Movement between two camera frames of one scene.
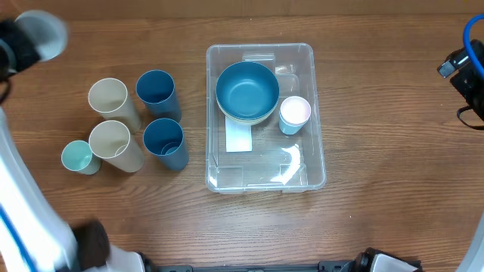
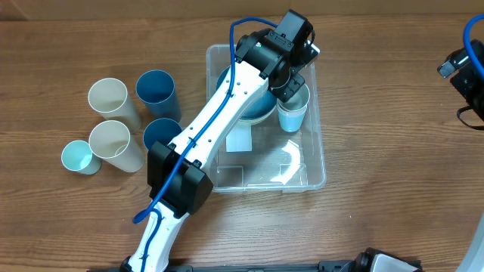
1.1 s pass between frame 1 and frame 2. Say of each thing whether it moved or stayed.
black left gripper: moved
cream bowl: stayed
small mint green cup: stayed
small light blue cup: moved
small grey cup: moved
